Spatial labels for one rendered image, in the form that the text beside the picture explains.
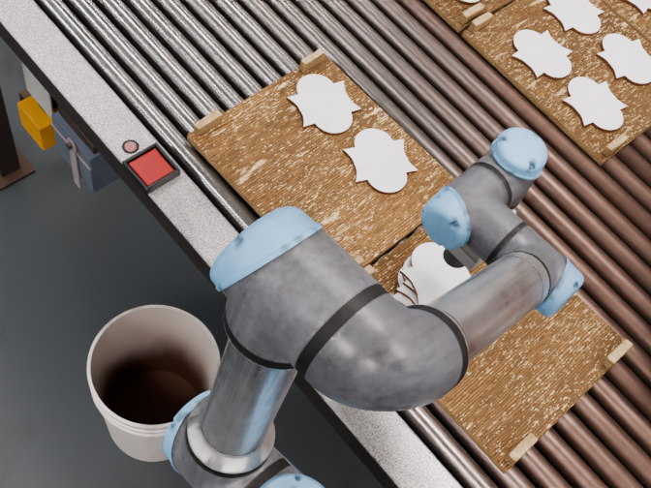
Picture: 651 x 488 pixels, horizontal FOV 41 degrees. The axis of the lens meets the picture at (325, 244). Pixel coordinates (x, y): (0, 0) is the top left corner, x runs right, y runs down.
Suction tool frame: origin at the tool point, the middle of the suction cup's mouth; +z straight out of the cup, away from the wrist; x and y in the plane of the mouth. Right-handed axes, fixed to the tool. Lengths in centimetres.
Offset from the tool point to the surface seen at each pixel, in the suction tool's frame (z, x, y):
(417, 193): 12.5, -12.1, 16.3
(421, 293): 8.4, 4.8, 0.2
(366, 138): 11.7, -12.4, 30.8
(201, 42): 15, -4, 70
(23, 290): 106, 39, 89
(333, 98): 11.7, -13.9, 41.8
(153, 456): 100, 41, 28
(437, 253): 8.4, -3.2, 4.0
